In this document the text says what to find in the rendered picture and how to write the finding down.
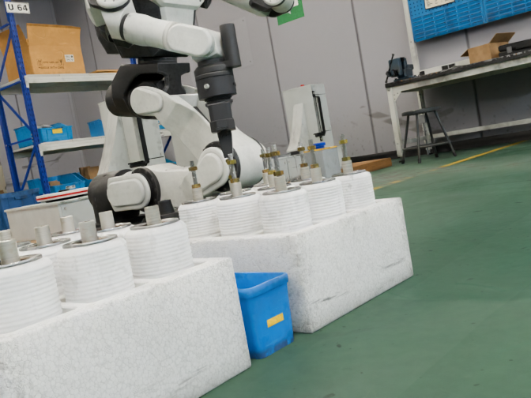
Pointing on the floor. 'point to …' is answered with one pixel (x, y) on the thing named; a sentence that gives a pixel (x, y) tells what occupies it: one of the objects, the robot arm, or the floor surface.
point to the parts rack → (49, 81)
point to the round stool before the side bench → (429, 132)
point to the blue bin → (265, 311)
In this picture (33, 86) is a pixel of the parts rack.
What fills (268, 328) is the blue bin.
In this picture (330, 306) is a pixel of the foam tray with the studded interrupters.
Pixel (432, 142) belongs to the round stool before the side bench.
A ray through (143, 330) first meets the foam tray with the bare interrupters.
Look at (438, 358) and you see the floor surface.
